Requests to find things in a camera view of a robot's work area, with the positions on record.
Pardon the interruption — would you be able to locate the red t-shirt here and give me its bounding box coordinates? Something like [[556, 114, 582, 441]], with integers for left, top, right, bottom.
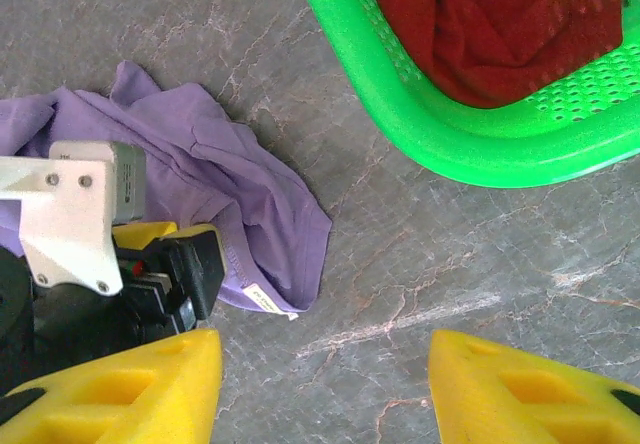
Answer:
[[362, 0, 629, 110]]

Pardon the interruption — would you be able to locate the purple t-shirt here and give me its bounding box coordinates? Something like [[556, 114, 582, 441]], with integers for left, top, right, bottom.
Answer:
[[0, 60, 334, 321]]

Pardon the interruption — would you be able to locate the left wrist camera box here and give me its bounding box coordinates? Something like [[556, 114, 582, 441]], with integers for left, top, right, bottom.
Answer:
[[0, 139, 148, 296]]

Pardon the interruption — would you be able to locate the green plastic basket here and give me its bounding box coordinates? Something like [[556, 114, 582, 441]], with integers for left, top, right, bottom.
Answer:
[[288, 0, 640, 189]]

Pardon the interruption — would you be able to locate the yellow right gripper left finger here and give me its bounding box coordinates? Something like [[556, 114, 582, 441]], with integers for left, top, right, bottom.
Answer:
[[0, 328, 224, 444]]

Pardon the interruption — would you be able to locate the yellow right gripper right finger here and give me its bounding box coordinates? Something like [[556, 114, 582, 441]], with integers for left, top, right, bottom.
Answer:
[[428, 329, 640, 444]]

